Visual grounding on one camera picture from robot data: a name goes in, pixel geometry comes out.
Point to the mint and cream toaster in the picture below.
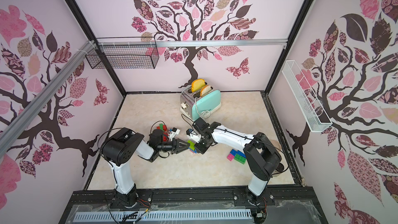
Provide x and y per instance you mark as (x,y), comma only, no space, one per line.
(194,106)

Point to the white slotted cable duct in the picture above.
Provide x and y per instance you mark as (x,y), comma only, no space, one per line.
(162,216)

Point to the toast slice left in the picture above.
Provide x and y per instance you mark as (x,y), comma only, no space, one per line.
(197,84)

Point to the blue long lego brick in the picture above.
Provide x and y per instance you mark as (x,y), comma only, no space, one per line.
(234,153)

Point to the aluminium rail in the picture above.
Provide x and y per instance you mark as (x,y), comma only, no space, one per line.
(15,129)
(199,43)

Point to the aluminium rail left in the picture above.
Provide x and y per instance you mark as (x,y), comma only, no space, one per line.
(15,129)

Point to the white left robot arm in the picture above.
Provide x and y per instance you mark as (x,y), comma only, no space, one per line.
(118,149)

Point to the toast slice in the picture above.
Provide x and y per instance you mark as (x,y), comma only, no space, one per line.
(197,84)
(205,90)

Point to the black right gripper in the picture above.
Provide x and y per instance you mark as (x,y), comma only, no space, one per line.
(201,144)

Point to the lime lego brick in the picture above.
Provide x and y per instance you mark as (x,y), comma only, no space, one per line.
(191,145)

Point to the white wire shelf basket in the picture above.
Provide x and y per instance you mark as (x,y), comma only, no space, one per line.
(306,97)

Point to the black wire basket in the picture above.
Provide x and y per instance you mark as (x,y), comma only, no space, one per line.
(125,54)

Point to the toast slice right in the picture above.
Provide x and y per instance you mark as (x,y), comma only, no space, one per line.
(205,90)

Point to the aluminium rail back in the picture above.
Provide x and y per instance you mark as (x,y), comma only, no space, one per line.
(199,43)

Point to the red long lego brick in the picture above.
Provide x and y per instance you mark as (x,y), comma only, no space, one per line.
(164,130)

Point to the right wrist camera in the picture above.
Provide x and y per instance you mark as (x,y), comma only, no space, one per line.
(193,136)

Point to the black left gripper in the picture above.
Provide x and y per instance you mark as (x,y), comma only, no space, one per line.
(175,144)

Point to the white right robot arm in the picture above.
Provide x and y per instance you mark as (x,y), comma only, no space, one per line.
(261,155)

